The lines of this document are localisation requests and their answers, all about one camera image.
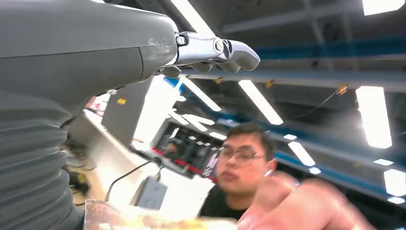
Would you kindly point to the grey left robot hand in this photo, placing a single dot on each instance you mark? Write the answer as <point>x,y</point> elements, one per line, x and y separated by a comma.
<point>79,47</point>

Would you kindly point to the gold patterned card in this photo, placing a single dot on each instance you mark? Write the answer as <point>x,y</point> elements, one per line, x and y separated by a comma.
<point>133,219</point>

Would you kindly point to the person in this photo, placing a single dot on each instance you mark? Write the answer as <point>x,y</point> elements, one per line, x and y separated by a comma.
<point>241,158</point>

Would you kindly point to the person's glasses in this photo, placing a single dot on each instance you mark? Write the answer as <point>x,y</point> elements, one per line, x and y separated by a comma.
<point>241,154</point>

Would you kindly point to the ceiling light panel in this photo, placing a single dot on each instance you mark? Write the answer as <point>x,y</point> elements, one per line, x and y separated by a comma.
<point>201,94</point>
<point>260,101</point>
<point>301,153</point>
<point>374,117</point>
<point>193,17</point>
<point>380,5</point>

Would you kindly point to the dark grey laptop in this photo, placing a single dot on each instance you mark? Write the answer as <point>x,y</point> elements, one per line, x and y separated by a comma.
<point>187,149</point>

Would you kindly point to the black square box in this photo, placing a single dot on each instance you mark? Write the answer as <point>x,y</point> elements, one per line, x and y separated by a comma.
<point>150,193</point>

